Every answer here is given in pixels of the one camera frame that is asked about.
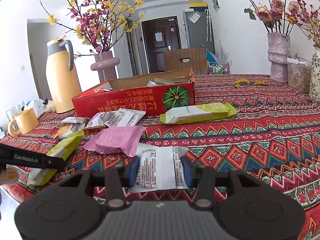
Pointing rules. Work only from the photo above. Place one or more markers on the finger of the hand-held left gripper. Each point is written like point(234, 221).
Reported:
point(37, 161)

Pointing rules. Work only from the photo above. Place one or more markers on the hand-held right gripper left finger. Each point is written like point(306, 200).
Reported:
point(135, 172)

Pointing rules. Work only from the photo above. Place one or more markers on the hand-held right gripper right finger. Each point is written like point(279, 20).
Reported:
point(187, 173)

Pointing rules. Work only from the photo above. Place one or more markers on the white text print snack packet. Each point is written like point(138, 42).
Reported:
point(160, 170)
point(125, 117)
point(73, 120)
point(98, 119)

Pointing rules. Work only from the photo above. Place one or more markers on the green snack packet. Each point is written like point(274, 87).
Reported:
point(197, 112)
point(65, 146)

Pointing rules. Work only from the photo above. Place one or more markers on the pink snack packet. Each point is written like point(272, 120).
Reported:
point(117, 140)

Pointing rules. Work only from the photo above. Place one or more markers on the white and orange snack packet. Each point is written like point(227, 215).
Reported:
point(66, 130)

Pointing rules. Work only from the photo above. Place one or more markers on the red cardboard box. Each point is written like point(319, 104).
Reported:
point(125, 100)

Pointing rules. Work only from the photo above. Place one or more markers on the yellow mug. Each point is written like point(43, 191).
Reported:
point(26, 121)

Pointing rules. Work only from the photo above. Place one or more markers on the white plastic bag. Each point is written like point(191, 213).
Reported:
point(35, 107)

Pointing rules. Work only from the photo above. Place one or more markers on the clear drinking glass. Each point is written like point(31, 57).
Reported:
point(11, 113)

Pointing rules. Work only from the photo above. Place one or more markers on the yellow thermos jug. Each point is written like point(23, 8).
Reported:
point(62, 80)

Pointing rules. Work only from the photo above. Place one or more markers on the fallen yellow flowers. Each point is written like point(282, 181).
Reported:
point(241, 82)

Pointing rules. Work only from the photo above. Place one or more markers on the storage trolley with bottles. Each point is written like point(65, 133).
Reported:
point(218, 68)

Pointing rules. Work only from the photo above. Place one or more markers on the wooden chair back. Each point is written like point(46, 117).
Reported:
point(175, 62)

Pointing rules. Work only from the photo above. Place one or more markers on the smooth pink vase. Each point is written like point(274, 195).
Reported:
point(105, 63)

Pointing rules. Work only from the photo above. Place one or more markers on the white feather decoration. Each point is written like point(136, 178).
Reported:
point(222, 53)

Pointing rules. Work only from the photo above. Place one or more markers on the dark entrance door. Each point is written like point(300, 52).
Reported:
point(160, 47)

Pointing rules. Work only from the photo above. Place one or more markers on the grey refrigerator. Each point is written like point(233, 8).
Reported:
point(197, 30)

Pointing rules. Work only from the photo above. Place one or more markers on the clear lidded food container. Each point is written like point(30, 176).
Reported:
point(298, 77)

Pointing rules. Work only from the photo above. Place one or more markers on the textured pink vase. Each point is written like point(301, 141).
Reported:
point(278, 57)

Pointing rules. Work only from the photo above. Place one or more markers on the white umbrella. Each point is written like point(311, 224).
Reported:
point(208, 25)

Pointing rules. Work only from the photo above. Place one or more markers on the floral patterned vase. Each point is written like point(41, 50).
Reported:
point(315, 77)

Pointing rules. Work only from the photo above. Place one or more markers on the pink and yellow blossom branches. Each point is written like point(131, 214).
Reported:
point(100, 12)

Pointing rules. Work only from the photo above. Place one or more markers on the yellow and black box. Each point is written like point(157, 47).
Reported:
point(198, 4)

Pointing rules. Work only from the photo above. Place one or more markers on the dried rose bouquet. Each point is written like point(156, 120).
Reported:
point(272, 5)

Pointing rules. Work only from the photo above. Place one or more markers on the wall picture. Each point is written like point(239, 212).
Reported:
point(216, 1)

